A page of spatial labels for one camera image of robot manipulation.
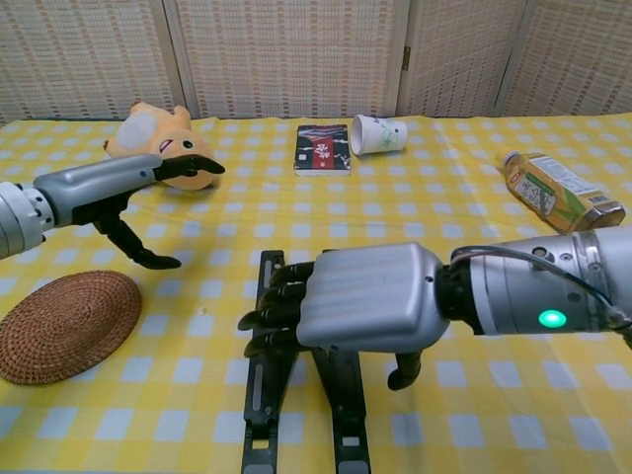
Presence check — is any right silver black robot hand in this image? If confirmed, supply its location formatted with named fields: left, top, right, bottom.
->
left=236, top=242, right=453, bottom=391

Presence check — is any black folding laptop stand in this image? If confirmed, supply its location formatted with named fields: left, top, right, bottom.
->
left=240, top=250, right=371, bottom=474

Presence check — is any round brown woven coaster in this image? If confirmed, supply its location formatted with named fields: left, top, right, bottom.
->
left=0, top=269, right=143, bottom=386

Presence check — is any white paper cup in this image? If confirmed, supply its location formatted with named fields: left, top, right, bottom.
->
left=350, top=114, right=409, bottom=158

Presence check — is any orange plush animal toy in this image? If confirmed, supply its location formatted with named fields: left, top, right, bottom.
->
left=102, top=101, right=218, bottom=192

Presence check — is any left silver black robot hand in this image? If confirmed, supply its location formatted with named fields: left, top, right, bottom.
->
left=34, top=153, right=226, bottom=271

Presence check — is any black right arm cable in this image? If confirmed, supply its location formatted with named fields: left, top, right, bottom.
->
left=451, top=245, right=632, bottom=331

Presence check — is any plastic tea bottle yellow label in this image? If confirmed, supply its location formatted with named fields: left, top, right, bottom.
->
left=495, top=150, right=627, bottom=231

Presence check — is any woven bamboo screen panel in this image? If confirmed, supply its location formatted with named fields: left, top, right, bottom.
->
left=0, top=0, right=187, bottom=124
left=162, top=0, right=411, bottom=119
left=397, top=0, right=529, bottom=119
left=496, top=0, right=632, bottom=119

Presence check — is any yellow white checkered tablecloth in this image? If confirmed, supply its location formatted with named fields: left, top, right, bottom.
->
left=0, top=114, right=632, bottom=474

